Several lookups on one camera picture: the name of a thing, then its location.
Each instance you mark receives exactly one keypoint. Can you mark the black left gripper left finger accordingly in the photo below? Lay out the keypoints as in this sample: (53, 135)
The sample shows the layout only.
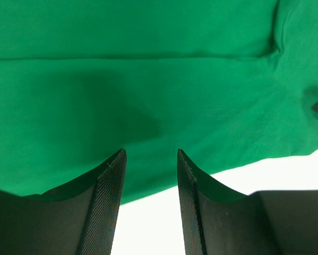
(77, 217)

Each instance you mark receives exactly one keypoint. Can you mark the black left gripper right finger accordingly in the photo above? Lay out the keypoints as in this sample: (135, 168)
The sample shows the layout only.
(219, 220)

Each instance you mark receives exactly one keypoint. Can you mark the green t-shirt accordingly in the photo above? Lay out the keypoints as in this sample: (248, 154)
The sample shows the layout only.
(229, 82)

